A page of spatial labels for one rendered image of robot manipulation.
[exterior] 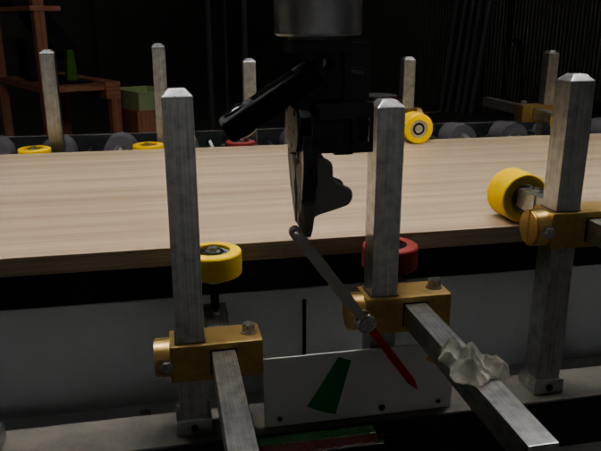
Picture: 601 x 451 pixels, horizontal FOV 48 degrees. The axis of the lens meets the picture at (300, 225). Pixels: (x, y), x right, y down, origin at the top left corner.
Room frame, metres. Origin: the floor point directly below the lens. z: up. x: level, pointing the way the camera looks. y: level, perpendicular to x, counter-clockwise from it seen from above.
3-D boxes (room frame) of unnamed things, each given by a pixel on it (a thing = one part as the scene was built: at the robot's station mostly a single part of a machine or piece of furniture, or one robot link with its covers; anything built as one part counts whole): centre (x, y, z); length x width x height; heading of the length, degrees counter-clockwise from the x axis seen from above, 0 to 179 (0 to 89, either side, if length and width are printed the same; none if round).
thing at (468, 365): (0.63, -0.18, 0.87); 0.09 x 0.07 x 0.02; 12
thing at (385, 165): (0.82, -0.10, 0.88); 0.04 x 0.04 x 0.48; 12
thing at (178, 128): (0.77, 0.14, 0.90); 0.04 x 0.04 x 0.48; 12
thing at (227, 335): (0.77, 0.12, 0.80); 0.14 x 0.06 x 0.05; 102
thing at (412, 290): (0.82, -0.13, 0.84); 0.14 x 0.06 x 0.05; 102
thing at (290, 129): (0.72, -0.03, 1.13); 0.09 x 0.08 x 0.12; 101
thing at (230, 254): (0.88, 0.12, 0.85); 0.08 x 0.08 x 0.11
